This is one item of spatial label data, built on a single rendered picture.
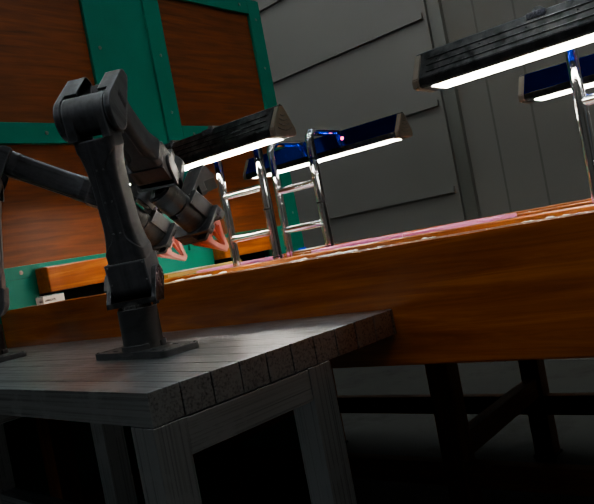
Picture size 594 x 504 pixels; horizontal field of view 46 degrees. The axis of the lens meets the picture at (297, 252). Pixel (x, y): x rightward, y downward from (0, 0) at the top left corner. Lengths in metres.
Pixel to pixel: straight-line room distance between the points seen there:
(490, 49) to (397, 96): 2.54
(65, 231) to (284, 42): 2.59
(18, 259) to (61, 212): 0.20
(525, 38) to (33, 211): 1.37
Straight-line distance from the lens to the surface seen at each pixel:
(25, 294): 2.00
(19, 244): 2.03
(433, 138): 3.71
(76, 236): 2.13
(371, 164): 3.95
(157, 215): 1.64
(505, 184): 3.58
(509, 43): 1.31
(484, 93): 3.63
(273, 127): 1.56
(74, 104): 1.10
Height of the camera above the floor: 0.80
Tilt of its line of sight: 1 degrees down
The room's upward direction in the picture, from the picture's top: 11 degrees counter-clockwise
